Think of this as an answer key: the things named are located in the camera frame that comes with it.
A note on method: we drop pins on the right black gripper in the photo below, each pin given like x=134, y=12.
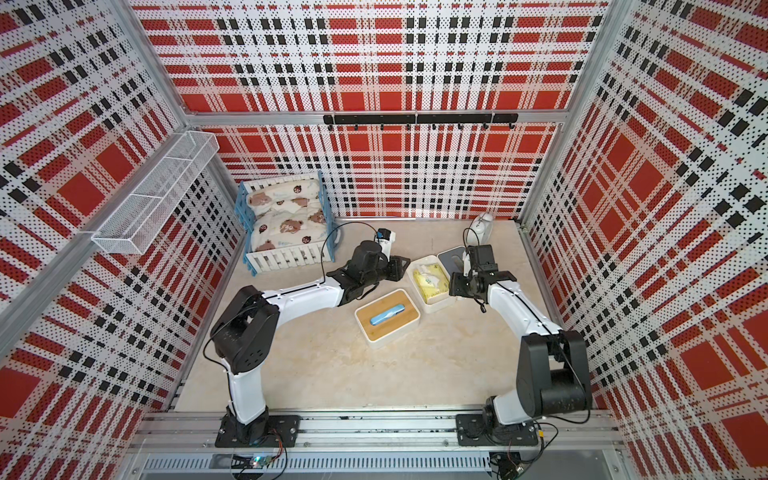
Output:
x=456, y=285

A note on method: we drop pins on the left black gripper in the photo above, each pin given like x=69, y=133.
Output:
x=395, y=267

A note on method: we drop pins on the white tissue box base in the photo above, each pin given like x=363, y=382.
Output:
x=386, y=332
x=428, y=308

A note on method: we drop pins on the wooden tissue box lid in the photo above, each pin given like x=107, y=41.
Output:
x=399, y=296

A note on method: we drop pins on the blue tissue paper pack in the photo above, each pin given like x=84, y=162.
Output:
x=387, y=315

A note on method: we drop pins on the yellow tissue paper pack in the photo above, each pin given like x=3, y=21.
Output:
x=431, y=282

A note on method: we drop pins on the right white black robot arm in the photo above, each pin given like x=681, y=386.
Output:
x=552, y=369

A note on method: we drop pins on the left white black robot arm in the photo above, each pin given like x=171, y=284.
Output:
x=243, y=335

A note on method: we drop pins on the white soap dispenser bottle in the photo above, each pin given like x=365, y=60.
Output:
x=480, y=230

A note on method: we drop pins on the bear print pillow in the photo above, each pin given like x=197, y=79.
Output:
x=287, y=214

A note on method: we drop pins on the green circuit board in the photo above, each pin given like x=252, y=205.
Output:
x=245, y=462

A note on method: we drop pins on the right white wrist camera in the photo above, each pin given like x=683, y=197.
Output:
x=467, y=260

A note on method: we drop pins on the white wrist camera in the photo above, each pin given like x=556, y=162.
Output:
x=467, y=260
x=385, y=239

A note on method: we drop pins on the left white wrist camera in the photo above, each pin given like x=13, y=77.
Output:
x=385, y=239

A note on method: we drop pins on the black wall hook rail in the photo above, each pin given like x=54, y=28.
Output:
x=357, y=120

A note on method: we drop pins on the white wire mesh shelf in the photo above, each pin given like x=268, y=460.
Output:
x=135, y=223

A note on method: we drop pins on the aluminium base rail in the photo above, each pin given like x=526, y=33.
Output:
x=379, y=444

